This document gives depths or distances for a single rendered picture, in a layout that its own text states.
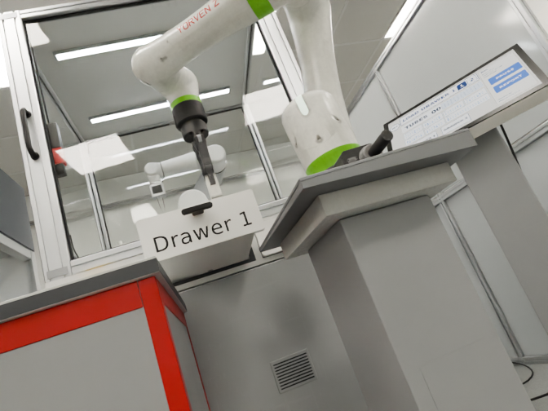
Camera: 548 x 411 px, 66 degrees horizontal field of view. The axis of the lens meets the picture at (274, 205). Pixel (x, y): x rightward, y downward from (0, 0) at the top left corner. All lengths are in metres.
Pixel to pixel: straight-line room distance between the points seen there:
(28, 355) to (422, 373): 0.61
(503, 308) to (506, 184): 1.33
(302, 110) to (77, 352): 0.61
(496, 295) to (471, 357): 1.95
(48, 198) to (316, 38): 0.95
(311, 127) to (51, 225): 0.90
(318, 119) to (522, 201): 0.83
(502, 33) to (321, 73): 1.38
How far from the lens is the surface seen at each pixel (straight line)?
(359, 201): 0.73
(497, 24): 2.40
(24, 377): 0.77
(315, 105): 0.91
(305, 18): 1.22
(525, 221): 1.52
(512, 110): 1.47
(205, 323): 1.31
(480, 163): 1.55
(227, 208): 1.03
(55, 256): 1.43
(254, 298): 1.32
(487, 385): 0.82
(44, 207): 1.49
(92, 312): 0.75
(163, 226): 1.02
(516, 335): 2.77
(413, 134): 1.59
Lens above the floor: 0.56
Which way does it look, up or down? 17 degrees up
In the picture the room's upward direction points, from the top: 20 degrees counter-clockwise
